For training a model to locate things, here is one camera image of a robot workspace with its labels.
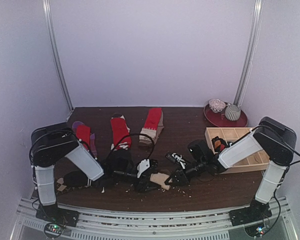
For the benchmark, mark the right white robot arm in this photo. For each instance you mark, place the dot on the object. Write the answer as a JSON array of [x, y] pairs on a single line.
[[268, 147]]

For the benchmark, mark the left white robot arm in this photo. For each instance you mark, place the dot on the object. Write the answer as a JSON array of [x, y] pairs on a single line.
[[52, 143]]

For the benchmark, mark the red beige sock centre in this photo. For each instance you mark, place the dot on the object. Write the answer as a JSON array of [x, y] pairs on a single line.
[[153, 126]]

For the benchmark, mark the red purple sock far left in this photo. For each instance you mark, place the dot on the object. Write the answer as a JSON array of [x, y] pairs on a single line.
[[84, 133]]

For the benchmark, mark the right aluminium corner post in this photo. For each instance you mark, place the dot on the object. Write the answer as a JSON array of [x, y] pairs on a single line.
[[251, 48]]

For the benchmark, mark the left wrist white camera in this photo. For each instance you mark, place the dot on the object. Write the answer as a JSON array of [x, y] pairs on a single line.
[[142, 167]]

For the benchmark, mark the red round plate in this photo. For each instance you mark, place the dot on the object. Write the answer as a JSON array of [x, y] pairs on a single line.
[[219, 119]]

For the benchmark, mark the black argyle rolled sock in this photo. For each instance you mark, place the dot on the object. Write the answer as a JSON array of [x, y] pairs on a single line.
[[219, 144]]

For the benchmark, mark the beige striped maroon sock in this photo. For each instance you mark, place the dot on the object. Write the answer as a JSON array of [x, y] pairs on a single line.
[[159, 179]]

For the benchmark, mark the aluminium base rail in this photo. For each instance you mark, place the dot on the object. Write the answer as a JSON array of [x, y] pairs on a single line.
[[97, 224]]

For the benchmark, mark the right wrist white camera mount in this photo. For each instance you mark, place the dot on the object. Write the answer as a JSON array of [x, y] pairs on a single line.
[[176, 159]]

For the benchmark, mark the left aluminium corner post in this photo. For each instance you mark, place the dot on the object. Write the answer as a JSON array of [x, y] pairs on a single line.
[[56, 57]]

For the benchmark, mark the aluminium corner post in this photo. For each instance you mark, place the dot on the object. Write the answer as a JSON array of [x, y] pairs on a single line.
[[56, 57], [251, 48]]

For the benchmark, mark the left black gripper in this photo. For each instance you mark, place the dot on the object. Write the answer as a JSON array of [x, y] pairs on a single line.
[[143, 187]]

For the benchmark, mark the wooden compartment box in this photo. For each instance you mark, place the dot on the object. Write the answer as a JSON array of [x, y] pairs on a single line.
[[256, 162]]

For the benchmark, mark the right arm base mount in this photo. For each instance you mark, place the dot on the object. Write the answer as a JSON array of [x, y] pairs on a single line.
[[252, 218]]

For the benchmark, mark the grey striped cup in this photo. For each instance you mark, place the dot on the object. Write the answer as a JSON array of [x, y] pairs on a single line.
[[232, 112]]

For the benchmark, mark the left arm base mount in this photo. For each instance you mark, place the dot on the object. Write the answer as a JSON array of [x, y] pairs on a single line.
[[58, 219]]

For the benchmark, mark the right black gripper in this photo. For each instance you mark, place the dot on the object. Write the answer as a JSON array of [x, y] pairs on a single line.
[[181, 176]]

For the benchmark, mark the black sock three white stripes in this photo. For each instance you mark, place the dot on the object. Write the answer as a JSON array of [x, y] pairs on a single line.
[[76, 175]]

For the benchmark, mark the white patterned bowl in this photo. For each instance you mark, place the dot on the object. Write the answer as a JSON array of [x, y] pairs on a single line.
[[216, 105]]

